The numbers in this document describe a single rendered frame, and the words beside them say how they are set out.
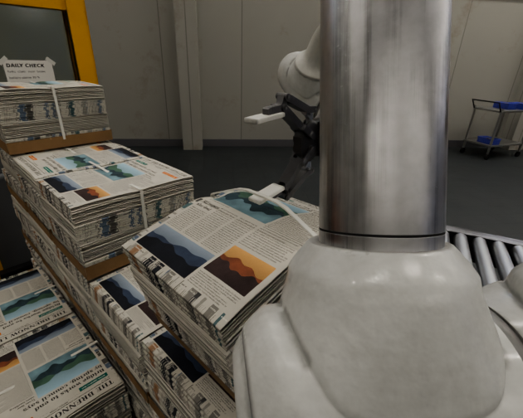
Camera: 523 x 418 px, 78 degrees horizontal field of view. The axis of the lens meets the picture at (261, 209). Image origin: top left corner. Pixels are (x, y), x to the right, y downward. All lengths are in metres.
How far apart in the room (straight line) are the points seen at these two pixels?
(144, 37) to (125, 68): 0.53
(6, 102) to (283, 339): 1.34
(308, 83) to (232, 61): 4.77
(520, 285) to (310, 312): 0.20
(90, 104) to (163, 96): 4.14
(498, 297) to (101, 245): 0.90
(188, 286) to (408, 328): 0.33
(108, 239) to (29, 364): 0.43
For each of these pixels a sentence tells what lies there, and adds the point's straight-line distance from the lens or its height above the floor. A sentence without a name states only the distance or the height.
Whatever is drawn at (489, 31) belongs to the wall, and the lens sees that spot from 7.09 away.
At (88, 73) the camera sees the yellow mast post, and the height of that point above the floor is 1.30.
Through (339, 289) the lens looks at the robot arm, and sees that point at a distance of 0.23.
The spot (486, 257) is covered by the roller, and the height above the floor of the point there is 0.80.
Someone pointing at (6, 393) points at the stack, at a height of 0.60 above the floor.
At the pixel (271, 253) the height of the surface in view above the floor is 1.14.
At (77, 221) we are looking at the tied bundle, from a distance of 0.96.
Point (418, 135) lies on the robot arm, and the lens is 0.25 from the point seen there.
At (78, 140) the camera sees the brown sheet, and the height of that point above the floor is 1.08.
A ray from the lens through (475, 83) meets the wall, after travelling 7.09.
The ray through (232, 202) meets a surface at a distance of 0.66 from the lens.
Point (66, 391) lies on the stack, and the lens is 1.11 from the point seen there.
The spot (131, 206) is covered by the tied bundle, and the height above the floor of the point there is 1.01.
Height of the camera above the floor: 1.42
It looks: 25 degrees down
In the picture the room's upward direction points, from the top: 2 degrees clockwise
